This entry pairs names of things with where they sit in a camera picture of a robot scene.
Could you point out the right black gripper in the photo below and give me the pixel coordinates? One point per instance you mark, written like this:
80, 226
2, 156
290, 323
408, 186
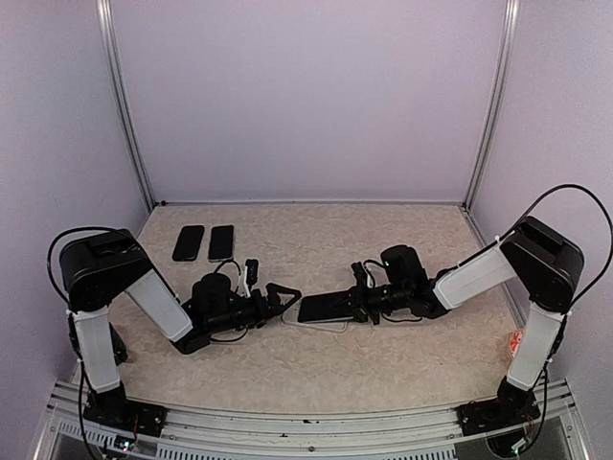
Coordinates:
359, 307

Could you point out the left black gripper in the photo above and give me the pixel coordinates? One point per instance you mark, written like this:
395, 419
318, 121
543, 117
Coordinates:
276, 307

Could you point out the black phone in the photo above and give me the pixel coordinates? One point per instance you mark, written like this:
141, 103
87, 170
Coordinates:
222, 242
315, 308
188, 243

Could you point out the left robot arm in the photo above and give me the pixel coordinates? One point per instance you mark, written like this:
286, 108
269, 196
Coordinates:
106, 269

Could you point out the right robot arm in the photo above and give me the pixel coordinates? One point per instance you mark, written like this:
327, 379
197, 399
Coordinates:
547, 264

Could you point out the red white patterned bowl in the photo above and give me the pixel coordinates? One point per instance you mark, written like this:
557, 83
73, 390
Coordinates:
514, 342

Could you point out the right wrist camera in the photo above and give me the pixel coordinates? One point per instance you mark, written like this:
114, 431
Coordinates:
362, 275

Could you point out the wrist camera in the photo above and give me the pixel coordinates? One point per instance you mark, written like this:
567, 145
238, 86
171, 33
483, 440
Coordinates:
362, 275
249, 277

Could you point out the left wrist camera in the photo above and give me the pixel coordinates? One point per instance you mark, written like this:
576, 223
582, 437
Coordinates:
249, 277

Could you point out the front aluminium rail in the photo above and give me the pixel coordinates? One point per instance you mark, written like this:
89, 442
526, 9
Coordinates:
190, 433

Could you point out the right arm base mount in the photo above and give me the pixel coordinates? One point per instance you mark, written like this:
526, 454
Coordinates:
498, 412

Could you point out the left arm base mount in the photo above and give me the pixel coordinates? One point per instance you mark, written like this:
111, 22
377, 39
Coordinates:
113, 408

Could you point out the left aluminium frame post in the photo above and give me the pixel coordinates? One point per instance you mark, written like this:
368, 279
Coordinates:
111, 49

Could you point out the aluminium frame post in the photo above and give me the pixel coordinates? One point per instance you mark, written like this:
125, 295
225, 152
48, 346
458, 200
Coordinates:
495, 103
111, 49

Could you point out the right aluminium frame post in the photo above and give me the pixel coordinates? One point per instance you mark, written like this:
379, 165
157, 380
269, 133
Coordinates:
495, 103

